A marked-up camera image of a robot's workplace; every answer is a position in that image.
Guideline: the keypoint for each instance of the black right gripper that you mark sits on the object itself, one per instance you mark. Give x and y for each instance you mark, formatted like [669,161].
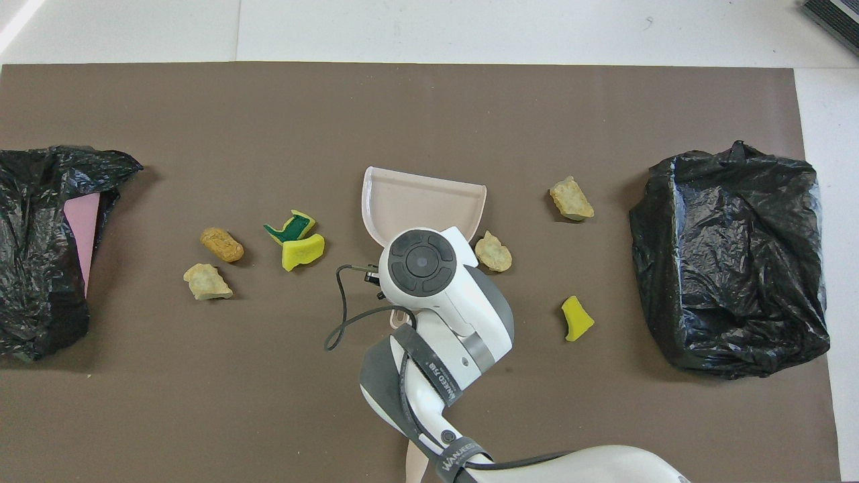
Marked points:
[374,276]

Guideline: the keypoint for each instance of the yellow sponge block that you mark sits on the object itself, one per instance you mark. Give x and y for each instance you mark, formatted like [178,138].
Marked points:
[303,251]

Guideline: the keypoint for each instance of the beige plastic dustpan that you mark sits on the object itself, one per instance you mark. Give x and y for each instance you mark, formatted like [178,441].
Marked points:
[416,201]

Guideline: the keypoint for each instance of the green and yellow sponge piece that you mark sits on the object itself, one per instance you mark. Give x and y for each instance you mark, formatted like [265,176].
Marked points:
[290,228]

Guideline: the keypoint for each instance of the pale beige sponge chunk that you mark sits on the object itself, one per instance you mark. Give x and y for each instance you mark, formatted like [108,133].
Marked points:
[208,282]
[572,199]
[493,252]

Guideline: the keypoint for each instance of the orange-brown sponge chunk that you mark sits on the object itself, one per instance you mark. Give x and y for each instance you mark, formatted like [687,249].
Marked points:
[221,244]

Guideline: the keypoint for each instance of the beige brush with black bristles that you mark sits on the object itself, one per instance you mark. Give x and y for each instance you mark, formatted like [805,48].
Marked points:
[415,469]

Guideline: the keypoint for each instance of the small curved yellow sponge piece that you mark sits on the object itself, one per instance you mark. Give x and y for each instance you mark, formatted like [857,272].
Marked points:
[576,318]

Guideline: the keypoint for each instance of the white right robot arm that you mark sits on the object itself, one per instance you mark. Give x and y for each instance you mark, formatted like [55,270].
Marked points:
[456,315]

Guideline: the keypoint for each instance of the black trash bag bin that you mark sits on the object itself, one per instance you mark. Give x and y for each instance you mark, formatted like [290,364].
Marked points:
[671,268]

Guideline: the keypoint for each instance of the pink bin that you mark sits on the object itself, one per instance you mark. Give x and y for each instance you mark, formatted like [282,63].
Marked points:
[80,228]

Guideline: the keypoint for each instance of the black bag over pink bin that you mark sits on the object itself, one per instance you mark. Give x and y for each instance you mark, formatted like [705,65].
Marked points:
[33,302]

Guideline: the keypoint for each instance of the brown table mat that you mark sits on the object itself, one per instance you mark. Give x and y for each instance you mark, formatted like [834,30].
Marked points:
[429,121]

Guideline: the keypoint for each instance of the dark grey ribbed device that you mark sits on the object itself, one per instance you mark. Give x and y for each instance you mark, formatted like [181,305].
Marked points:
[835,20]

